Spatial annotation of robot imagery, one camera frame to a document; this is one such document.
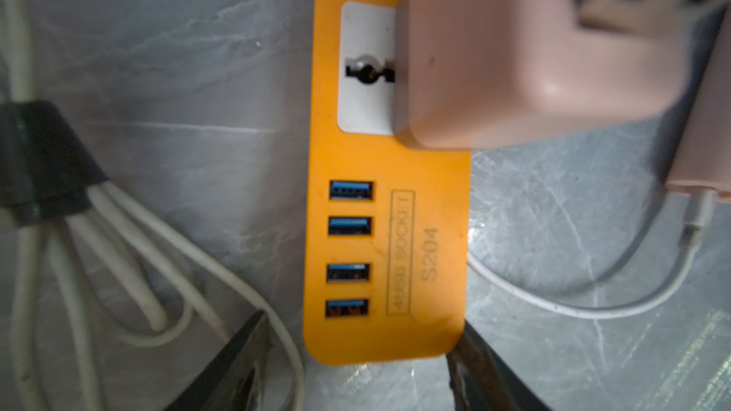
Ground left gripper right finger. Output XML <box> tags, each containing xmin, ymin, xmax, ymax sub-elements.
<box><xmin>447</xmin><ymin>322</ymin><xmax>550</xmax><ymax>411</ymax></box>

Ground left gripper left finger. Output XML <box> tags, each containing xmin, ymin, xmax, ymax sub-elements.
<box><xmin>166</xmin><ymin>311</ymin><xmax>270</xmax><ymax>411</ymax></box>

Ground orange power strip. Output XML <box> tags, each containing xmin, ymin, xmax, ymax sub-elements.
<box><xmin>303</xmin><ymin>0</ymin><xmax>470</xmax><ymax>365</ymax></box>

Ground beige USB cable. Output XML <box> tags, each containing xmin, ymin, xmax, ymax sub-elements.
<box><xmin>0</xmin><ymin>0</ymin><xmax>306</xmax><ymax>411</ymax></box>

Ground white USB cable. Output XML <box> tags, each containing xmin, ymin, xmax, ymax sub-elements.
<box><xmin>466</xmin><ymin>187</ymin><xmax>720</xmax><ymax>321</ymax></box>

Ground pink charger adapter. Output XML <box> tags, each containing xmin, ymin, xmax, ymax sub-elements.
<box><xmin>393</xmin><ymin>0</ymin><xmax>729</xmax><ymax>150</ymax></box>

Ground pink electric toothbrush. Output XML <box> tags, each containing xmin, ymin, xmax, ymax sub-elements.
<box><xmin>666</xmin><ymin>13</ymin><xmax>730</xmax><ymax>204</ymax></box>

